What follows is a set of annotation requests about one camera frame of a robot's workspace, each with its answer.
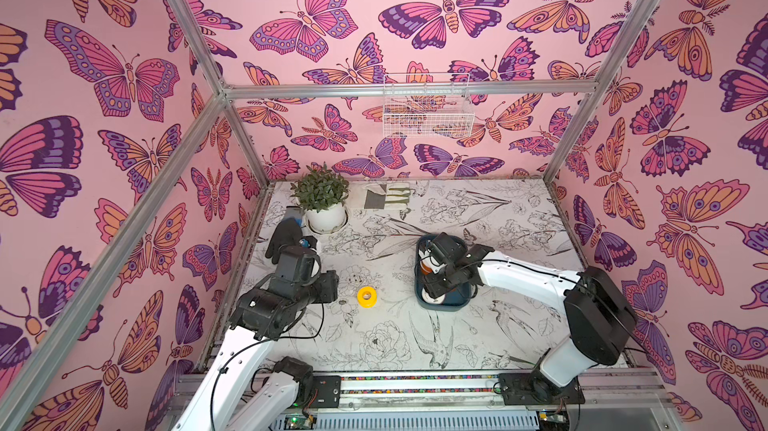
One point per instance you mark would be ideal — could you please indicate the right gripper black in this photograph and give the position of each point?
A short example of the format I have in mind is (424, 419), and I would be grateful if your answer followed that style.
(439, 264)

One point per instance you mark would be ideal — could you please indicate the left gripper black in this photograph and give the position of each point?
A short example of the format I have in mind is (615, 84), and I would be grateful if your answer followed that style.
(329, 285)

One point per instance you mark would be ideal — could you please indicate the teal plastic storage box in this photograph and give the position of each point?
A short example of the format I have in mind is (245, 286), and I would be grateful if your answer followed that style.
(455, 299)

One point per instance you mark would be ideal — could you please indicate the orange tape roll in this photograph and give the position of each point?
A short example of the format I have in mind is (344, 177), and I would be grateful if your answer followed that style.
(425, 269)

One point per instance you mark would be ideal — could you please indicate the white tape roll front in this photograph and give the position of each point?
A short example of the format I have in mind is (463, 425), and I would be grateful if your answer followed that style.
(431, 300)

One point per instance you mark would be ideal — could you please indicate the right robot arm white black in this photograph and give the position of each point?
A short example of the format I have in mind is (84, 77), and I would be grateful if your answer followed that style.
(600, 319)

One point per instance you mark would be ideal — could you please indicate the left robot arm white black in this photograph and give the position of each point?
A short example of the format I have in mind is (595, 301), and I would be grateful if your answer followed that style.
(262, 317)

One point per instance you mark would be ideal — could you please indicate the yellow tape roll left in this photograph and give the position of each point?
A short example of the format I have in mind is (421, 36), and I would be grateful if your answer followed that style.
(367, 297)

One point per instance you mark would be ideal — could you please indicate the black work glove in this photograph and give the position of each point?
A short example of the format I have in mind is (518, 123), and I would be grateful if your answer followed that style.
(288, 232)

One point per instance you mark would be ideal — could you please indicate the potted green plant white pot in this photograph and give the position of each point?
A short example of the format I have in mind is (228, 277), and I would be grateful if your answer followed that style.
(321, 193)

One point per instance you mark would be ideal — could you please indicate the folded green white cloth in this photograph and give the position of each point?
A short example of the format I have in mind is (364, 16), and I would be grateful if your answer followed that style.
(388, 196)

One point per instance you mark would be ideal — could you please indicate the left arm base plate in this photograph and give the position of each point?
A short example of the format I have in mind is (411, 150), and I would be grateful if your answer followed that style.
(325, 392)

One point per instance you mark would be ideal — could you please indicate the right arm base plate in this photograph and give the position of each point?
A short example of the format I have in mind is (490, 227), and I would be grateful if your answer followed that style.
(532, 389)

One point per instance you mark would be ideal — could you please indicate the white wire basket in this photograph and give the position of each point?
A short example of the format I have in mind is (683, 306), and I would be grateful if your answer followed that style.
(427, 108)

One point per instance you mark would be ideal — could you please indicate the aluminium front rail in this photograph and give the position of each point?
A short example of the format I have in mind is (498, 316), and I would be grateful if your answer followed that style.
(616, 399)

